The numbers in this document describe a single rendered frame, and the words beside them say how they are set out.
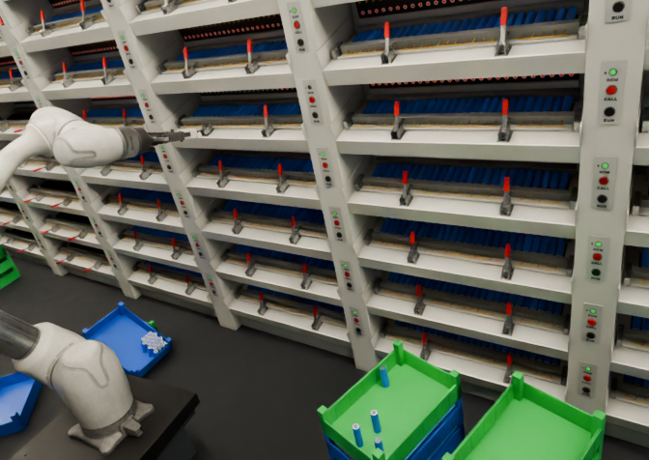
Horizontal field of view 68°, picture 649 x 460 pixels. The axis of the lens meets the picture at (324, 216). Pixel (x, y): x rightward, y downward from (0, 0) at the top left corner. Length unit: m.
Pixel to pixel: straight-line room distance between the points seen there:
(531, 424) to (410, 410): 0.28
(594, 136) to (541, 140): 0.11
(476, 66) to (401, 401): 0.83
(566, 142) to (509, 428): 0.65
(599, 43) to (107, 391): 1.43
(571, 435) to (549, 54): 0.81
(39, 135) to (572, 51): 1.29
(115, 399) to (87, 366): 0.13
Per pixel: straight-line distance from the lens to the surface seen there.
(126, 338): 2.31
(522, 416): 1.31
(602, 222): 1.23
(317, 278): 1.77
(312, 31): 1.30
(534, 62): 1.12
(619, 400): 1.63
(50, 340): 1.65
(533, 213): 1.27
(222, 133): 1.65
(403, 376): 1.39
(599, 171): 1.17
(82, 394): 1.53
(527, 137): 1.19
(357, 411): 1.33
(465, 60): 1.14
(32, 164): 2.89
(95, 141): 1.40
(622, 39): 1.09
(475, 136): 1.22
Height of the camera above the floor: 1.33
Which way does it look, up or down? 27 degrees down
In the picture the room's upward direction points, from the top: 12 degrees counter-clockwise
